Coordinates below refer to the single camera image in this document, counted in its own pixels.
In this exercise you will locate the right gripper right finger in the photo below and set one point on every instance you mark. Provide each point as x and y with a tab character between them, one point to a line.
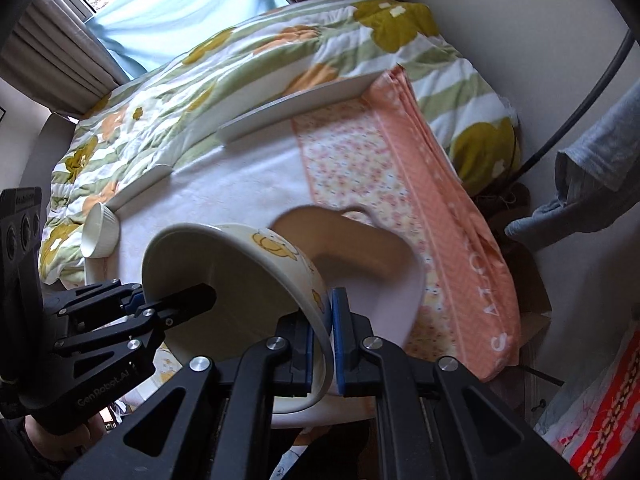
435	420

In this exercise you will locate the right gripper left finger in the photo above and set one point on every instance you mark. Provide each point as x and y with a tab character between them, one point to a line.
208	420

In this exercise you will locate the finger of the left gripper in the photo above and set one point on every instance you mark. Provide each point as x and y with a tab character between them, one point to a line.
128	296
179	307

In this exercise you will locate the cream duck pattern bowl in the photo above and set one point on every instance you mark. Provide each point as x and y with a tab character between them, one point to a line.
258	276

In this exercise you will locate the person's left hand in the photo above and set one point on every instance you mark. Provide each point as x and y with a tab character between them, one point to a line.
65	446

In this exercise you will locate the small white ramekin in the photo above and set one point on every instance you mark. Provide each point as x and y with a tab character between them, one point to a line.
100	232

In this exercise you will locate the small white saucer dish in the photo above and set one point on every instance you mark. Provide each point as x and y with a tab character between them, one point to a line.
136	187

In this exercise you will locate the red patterned bag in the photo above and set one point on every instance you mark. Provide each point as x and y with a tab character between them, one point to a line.
593	421

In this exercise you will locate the floral green yellow quilt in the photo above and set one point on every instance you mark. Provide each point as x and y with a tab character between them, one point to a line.
169	116

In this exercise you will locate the pink floral tablecloth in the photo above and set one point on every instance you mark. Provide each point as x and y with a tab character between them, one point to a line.
375	151

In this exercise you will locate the grey cloth garment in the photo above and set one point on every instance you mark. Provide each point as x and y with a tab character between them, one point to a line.
596	180

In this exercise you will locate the long white rectangular plate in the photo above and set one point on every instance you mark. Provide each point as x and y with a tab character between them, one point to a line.
295	104

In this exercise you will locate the light blue sheer curtain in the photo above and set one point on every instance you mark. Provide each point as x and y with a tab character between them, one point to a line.
142	35

